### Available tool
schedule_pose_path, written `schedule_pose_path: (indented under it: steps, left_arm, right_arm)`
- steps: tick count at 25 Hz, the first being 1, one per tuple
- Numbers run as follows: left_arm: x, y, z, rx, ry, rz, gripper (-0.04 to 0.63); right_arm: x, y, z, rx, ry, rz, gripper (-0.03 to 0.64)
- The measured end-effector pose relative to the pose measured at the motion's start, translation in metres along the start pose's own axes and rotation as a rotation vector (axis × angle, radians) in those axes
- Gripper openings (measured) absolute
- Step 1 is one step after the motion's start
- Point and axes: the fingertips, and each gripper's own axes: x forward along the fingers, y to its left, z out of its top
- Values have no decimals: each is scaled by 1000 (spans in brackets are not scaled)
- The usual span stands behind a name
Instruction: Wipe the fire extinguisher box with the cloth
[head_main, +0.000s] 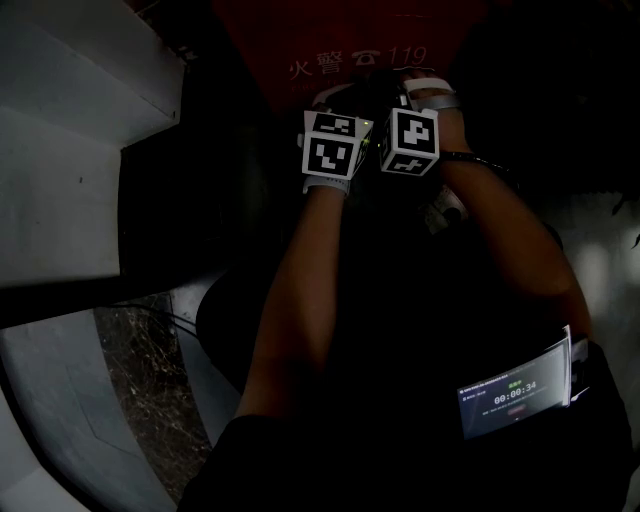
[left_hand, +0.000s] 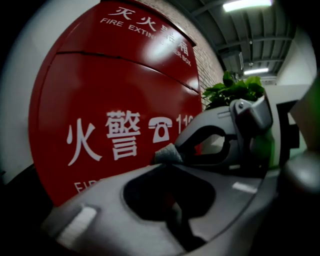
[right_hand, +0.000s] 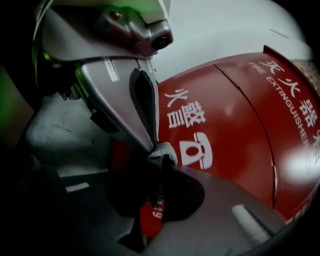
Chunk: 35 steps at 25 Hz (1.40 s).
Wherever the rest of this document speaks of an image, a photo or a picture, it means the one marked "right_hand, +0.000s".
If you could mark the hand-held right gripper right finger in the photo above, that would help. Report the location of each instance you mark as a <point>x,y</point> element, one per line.
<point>215,220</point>

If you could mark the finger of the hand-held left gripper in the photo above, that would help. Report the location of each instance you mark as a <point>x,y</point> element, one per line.
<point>147,107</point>

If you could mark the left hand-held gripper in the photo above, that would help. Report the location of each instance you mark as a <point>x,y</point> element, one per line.
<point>87,32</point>

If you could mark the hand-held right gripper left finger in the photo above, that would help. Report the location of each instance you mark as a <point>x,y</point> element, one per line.
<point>82,220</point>

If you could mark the grey cleaning cloth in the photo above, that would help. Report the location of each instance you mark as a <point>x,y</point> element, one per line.
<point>162,152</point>

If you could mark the red fire extinguisher cabinet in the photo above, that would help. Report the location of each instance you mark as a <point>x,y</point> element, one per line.
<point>225,112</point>

